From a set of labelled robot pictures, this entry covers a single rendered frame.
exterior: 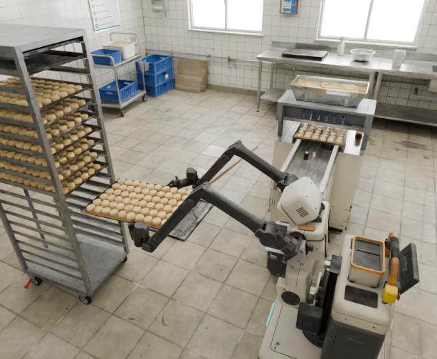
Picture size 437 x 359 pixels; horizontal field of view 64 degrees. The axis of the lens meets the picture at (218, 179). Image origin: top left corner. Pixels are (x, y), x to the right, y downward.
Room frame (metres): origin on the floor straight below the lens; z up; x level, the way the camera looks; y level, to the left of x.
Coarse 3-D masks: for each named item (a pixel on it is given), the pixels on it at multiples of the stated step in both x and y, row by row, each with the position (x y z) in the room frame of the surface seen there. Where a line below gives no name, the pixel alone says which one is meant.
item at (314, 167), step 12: (300, 156) 2.40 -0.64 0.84; (312, 156) 2.40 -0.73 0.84; (324, 156) 2.40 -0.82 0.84; (336, 156) 2.39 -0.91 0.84; (300, 168) 2.22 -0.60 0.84; (312, 168) 2.21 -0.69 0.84; (324, 168) 2.21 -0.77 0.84; (312, 180) 2.05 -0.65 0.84; (276, 192) 1.96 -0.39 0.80; (324, 192) 1.90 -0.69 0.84; (276, 204) 1.96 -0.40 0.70; (276, 216) 1.96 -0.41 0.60
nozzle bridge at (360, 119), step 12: (288, 96) 2.80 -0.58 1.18; (288, 108) 2.73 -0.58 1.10; (300, 108) 2.69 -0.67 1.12; (312, 108) 2.57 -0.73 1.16; (324, 108) 2.53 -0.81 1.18; (336, 108) 2.52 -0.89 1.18; (348, 108) 2.52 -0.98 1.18; (360, 108) 2.51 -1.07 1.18; (372, 108) 2.51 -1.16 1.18; (300, 120) 2.64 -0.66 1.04; (312, 120) 2.60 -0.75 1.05; (324, 120) 2.60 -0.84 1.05; (336, 120) 2.57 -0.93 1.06; (348, 120) 2.54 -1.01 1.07; (360, 120) 2.50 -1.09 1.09; (372, 120) 2.39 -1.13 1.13
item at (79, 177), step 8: (88, 168) 2.06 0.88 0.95; (96, 168) 2.04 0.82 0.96; (0, 176) 1.95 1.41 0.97; (8, 176) 1.94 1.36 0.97; (16, 176) 1.93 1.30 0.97; (72, 176) 1.93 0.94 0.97; (80, 176) 1.93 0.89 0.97; (88, 176) 1.95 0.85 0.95; (24, 184) 1.86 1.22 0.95; (32, 184) 1.84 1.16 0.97; (40, 184) 1.83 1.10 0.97; (48, 184) 1.83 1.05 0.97; (72, 184) 1.83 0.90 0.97; (64, 192) 1.75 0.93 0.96
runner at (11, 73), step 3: (0, 69) 1.77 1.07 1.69; (3, 69) 1.76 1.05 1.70; (6, 69) 1.76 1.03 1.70; (0, 72) 1.77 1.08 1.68; (3, 72) 1.76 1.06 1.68; (6, 72) 1.75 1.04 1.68; (9, 72) 1.75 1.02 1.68; (12, 72) 1.74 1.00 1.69; (15, 72) 1.73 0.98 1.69; (6, 75) 1.76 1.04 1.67; (9, 75) 1.75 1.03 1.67; (12, 75) 1.74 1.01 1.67; (15, 75) 1.73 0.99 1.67; (18, 75) 1.73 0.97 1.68
